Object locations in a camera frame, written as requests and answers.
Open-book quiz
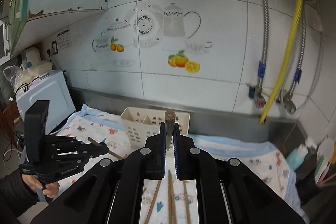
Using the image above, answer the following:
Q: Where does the wooden chopstick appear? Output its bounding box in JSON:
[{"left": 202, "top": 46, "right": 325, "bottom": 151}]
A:
[
  {"left": 144, "top": 180, "right": 162, "bottom": 224},
  {"left": 165, "top": 110, "right": 175, "bottom": 151},
  {"left": 167, "top": 170, "right": 174, "bottom": 224},
  {"left": 169, "top": 171, "right": 177, "bottom": 224},
  {"left": 88, "top": 137, "right": 123, "bottom": 160},
  {"left": 183, "top": 181, "right": 191, "bottom": 224}
]

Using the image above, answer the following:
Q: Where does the white kitchen appliance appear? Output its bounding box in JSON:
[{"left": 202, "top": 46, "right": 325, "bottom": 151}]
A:
[{"left": 21, "top": 47, "right": 52, "bottom": 78}]

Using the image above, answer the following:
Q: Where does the person's left hand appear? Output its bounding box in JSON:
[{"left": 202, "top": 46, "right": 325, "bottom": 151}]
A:
[{"left": 21, "top": 174, "right": 60, "bottom": 198}]

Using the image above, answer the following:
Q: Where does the cartoon print white cloth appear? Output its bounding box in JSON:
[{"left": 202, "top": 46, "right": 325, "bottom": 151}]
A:
[{"left": 58, "top": 110, "right": 300, "bottom": 223}]

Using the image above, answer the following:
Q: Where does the beige plastic utensil holder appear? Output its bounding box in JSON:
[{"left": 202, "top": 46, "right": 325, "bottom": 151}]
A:
[{"left": 120, "top": 106, "right": 191, "bottom": 151}]

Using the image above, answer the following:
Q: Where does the white microwave oven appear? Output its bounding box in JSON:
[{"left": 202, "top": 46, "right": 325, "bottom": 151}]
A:
[{"left": 15, "top": 71, "right": 75, "bottom": 134}]

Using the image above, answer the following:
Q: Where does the teal soap pump bottle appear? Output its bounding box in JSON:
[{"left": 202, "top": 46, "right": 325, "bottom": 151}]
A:
[{"left": 286, "top": 136, "right": 317, "bottom": 171}]

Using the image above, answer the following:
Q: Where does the black utensil container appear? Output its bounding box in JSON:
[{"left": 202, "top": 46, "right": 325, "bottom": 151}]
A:
[{"left": 295, "top": 155, "right": 335, "bottom": 206}]

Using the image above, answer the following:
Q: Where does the chrome angle valve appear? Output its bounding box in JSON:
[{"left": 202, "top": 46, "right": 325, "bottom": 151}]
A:
[{"left": 279, "top": 90, "right": 297, "bottom": 115}]

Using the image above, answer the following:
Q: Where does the white rice spoon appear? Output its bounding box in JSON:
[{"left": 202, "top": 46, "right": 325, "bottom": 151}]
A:
[{"left": 317, "top": 138, "right": 334, "bottom": 169}]

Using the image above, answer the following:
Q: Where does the wall power socket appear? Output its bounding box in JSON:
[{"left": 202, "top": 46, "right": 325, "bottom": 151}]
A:
[{"left": 51, "top": 40, "right": 58, "bottom": 55}]

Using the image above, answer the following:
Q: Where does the red-handled water valve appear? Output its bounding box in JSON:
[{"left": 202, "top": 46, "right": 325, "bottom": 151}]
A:
[{"left": 248, "top": 86, "right": 266, "bottom": 109}]

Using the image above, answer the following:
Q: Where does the braided metal hose left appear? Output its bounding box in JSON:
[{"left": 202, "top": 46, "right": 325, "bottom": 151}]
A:
[{"left": 240, "top": 0, "right": 271, "bottom": 90}]

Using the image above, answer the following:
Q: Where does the braided metal hose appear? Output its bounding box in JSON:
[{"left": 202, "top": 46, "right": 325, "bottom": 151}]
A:
[
  {"left": 240, "top": 0, "right": 271, "bottom": 90},
  {"left": 287, "top": 11, "right": 308, "bottom": 98}
]

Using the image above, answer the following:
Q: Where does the braided metal hose right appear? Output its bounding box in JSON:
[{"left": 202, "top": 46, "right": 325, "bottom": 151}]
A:
[{"left": 287, "top": 11, "right": 308, "bottom": 98}]

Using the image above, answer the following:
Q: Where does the yellow gas hose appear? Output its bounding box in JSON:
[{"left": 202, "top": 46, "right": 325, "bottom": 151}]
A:
[{"left": 258, "top": 0, "right": 304, "bottom": 125}]

